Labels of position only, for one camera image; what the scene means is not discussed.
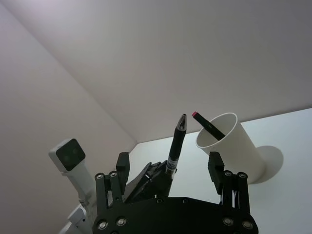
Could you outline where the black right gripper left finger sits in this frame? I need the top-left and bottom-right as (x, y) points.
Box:
(94, 152), (130, 213)

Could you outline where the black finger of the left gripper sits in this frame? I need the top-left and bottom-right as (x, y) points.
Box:
(148, 170), (176, 199)
(123, 160), (169, 203)

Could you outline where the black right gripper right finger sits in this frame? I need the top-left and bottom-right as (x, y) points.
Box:
(207, 151), (250, 213)

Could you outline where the black pen with white label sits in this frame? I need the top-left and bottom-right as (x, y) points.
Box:
(165, 113), (190, 176)

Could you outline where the white paper cup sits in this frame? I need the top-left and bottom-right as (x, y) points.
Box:
(195, 112), (267, 184)

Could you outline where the black marker with red cap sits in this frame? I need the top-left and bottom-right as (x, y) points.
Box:
(191, 111), (226, 141)

